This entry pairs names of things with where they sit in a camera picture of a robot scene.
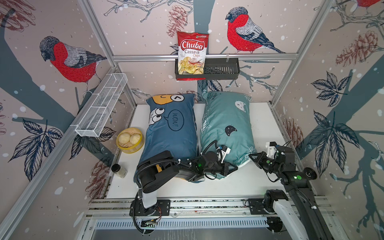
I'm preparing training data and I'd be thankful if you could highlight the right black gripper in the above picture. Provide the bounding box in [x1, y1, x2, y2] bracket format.
[248, 151, 283, 175]

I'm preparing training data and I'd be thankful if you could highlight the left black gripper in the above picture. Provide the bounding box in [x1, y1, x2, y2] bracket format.
[202, 161, 239, 178]

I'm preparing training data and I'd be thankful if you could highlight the teal cat pillow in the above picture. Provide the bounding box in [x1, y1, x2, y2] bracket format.
[201, 91, 257, 168]

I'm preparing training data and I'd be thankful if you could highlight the blue cartoon pillow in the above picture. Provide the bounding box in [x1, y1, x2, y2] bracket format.
[139, 94, 199, 164]

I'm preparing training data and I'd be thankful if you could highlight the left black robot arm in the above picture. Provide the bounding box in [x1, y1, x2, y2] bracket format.
[130, 150, 238, 217]

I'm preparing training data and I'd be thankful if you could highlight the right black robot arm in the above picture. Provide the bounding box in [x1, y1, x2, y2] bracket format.
[249, 142, 334, 240]

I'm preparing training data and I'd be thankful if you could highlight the right white bun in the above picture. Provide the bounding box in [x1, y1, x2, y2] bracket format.
[129, 134, 142, 145]

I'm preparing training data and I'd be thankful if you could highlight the white bun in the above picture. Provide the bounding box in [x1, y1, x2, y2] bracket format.
[129, 134, 142, 145]
[118, 133, 131, 146]

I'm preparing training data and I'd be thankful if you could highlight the yellow bowl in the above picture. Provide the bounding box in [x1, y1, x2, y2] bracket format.
[116, 128, 145, 154]

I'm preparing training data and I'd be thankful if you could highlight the small black-capped jar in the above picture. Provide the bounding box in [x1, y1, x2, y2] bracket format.
[111, 164, 128, 179]

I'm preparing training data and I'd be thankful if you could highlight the left white bun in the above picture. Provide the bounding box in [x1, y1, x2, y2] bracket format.
[118, 133, 131, 146]

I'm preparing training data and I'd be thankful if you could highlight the red Chuba chips bag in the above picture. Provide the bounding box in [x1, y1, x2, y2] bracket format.
[176, 32, 209, 81]

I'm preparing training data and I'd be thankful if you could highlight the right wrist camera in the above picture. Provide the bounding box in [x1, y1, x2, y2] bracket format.
[266, 142, 277, 158]

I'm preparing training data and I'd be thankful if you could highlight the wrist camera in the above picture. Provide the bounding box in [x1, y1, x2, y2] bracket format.
[219, 145, 231, 156]
[266, 142, 277, 158]

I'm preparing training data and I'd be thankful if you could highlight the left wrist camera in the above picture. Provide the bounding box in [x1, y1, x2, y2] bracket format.
[219, 145, 231, 156]

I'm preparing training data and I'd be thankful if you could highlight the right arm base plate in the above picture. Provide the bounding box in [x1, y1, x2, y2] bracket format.
[246, 198, 270, 215]

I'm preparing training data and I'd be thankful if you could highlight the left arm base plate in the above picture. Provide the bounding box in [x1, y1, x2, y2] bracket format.
[129, 199, 171, 217]

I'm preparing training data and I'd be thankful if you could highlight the black wall basket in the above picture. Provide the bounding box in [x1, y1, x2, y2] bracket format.
[175, 58, 240, 81]

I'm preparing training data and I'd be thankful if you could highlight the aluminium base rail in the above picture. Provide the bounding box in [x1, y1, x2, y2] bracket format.
[86, 196, 334, 218]

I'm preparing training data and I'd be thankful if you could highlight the white wire mesh basket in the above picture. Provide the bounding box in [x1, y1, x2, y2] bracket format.
[75, 73, 128, 138]

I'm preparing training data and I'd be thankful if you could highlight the aluminium frame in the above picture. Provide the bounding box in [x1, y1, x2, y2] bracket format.
[1, 1, 333, 240]

